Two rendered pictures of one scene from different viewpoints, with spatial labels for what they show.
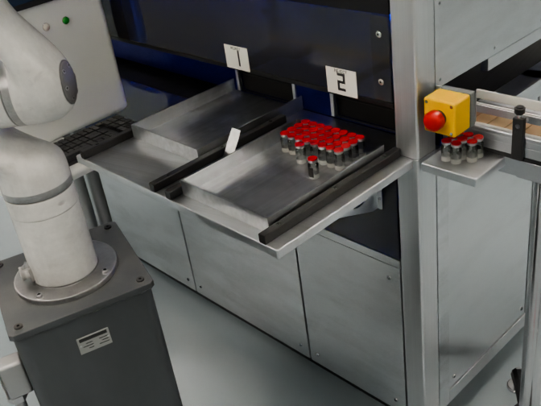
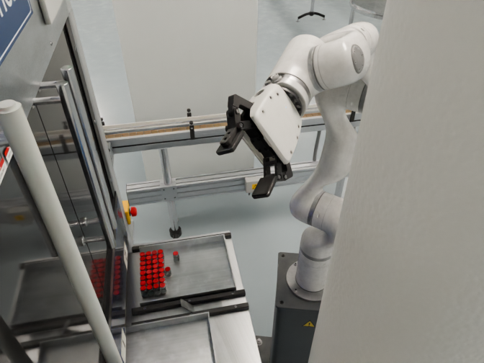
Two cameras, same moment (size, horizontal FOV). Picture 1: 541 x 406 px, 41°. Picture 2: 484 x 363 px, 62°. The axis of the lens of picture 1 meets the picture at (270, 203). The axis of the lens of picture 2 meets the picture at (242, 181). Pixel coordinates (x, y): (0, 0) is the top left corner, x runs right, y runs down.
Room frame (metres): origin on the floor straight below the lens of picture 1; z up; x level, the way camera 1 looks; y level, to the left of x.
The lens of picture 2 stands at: (2.06, 0.61, 2.12)
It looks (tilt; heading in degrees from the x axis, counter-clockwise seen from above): 40 degrees down; 208
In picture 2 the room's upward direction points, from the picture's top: straight up
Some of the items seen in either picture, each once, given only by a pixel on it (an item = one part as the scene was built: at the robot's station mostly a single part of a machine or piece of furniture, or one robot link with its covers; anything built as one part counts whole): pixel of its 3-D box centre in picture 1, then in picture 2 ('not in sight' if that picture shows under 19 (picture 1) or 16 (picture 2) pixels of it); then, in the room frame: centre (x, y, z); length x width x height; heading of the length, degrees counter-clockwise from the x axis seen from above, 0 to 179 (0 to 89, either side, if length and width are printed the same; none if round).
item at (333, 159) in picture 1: (311, 150); (162, 271); (1.37, -0.10, 0.91); 0.18 x 0.02 x 0.05; 40
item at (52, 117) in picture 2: not in sight; (85, 158); (1.52, -0.15, 1.50); 0.43 x 0.01 x 0.59; 40
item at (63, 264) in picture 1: (53, 231); (314, 264); (1.11, 0.39, 0.95); 0.19 x 0.19 x 0.18
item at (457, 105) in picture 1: (448, 111); (120, 213); (1.27, -0.37, 0.99); 0.08 x 0.07 x 0.07; 130
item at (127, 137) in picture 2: not in sight; (231, 123); (0.36, -0.38, 0.92); 1.90 x 0.16 x 0.16; 130
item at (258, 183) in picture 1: (283, 169); (185, 269); (1.32, -0.04, 0.90); 0.34 x 0.26 x 0.04; 130
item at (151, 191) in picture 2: not in sight; (255, 178); (0.26, -0.27, 0.49); 1.60 x 0.08 x 0.12; 130
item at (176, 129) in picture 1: (217, 116); (160, 361); (1.65, 0.10, 0.90); 0.34 x 0.26 x 0.04; 130
